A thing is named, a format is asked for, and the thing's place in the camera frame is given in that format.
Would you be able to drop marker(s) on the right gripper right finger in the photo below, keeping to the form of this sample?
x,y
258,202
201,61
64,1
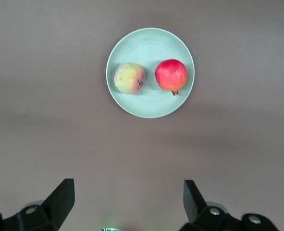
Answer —
x,y
204,219

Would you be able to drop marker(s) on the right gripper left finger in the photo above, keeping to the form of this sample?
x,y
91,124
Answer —
x,y
48,216

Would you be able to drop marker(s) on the red apple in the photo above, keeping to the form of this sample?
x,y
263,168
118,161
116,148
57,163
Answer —
x,y
171,74

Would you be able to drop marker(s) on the yellow-green peach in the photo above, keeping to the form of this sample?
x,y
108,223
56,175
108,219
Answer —
x,y
128,78

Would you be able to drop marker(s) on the brown table cover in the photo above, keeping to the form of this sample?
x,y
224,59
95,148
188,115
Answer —
x,y
141,149

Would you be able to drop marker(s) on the light green plate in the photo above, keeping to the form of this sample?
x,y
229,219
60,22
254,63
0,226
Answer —
x,y
141,48

